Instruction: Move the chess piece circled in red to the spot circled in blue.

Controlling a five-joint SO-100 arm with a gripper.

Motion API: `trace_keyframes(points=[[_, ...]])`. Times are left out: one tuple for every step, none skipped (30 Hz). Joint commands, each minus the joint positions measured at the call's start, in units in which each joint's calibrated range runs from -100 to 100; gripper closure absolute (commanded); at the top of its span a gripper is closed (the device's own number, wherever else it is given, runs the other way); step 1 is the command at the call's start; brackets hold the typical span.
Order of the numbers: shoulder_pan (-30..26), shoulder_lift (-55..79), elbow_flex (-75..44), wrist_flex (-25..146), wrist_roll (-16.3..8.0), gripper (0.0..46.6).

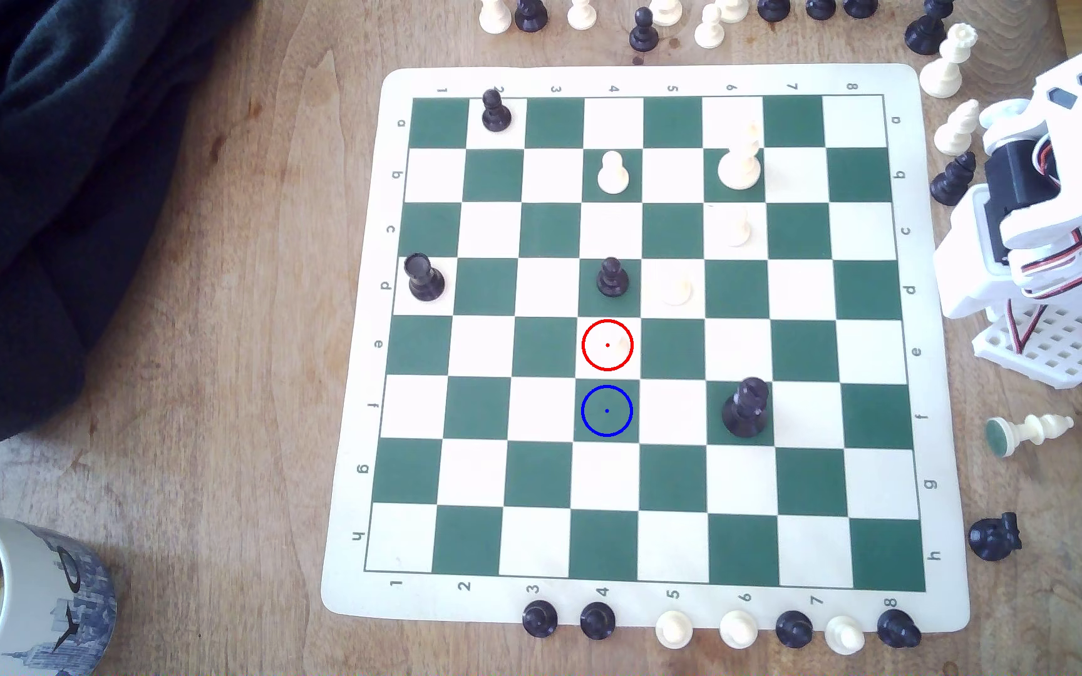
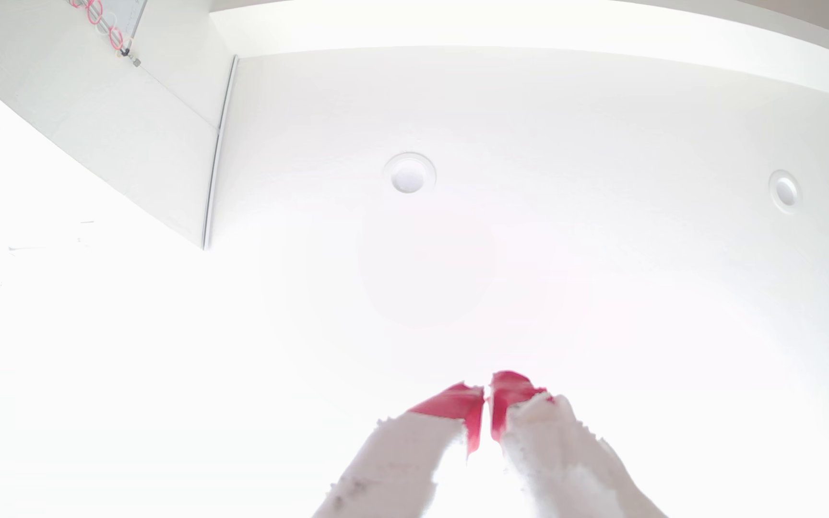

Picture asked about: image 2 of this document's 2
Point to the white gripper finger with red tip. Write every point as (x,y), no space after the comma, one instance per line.
(400,460)
(565,460)

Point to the round recessed ceiling light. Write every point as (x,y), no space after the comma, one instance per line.
(409,174)
(785,191)

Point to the whiteboard with red drawings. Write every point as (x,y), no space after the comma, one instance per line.
(123,13)

